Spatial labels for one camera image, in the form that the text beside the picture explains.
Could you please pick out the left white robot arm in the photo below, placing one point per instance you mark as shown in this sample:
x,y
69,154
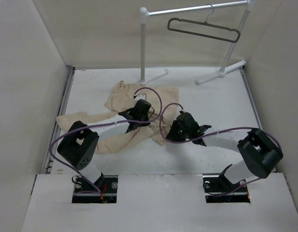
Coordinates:
x,y
78,147

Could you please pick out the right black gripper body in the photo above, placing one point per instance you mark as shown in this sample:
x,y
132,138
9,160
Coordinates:
x,y
184,134

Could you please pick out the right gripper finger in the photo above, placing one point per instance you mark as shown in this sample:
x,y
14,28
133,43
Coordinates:
x,y
173,134
203,128

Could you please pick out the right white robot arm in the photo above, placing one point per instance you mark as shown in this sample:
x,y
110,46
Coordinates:
x,y
260,154

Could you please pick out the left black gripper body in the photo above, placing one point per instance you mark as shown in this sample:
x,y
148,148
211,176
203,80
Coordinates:
x,y
143,118

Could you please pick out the white clothes rack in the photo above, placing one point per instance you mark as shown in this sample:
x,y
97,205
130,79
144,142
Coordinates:
x,y
224,69

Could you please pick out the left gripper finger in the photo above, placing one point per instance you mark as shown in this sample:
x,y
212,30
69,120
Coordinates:
x,y
135,125
126,113

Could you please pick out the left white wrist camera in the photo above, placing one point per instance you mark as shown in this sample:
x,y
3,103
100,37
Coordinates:
x,y
139,96

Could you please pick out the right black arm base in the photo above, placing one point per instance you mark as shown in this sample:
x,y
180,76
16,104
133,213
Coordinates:
x,y
218,192

